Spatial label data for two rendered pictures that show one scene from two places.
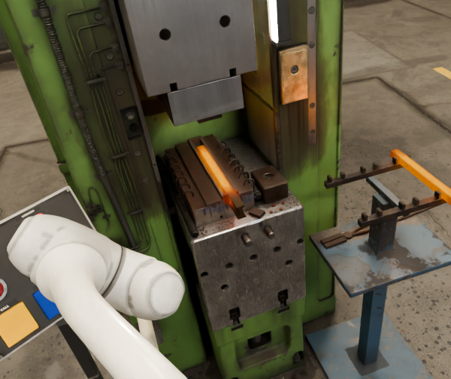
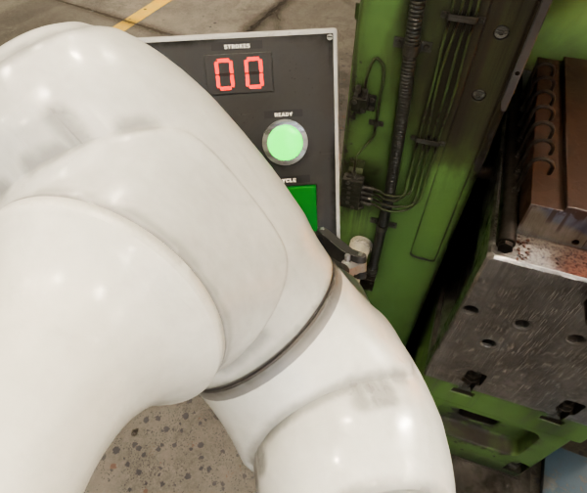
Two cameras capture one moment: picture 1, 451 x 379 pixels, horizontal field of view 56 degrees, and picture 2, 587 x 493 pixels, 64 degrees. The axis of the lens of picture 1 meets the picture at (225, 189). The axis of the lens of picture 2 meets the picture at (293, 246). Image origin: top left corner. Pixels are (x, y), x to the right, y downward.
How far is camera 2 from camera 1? 54 cm
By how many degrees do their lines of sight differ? 29
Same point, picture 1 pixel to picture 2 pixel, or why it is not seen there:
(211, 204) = (576, 212)
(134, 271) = (321, 390)
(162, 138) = (548, 33)
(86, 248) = (162, 272)
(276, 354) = (488, 445)
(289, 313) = (555, 428)
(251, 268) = (556, 349)
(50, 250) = (37, 196)
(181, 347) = not seen: hidden behind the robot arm
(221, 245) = (537, 291)
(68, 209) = (310, 76)
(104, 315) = not seen: outside the picture
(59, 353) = not seen: hidden behind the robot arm
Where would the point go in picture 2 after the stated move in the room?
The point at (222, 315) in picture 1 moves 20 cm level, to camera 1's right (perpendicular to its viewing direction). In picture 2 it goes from (453, 368) to (550, 421)
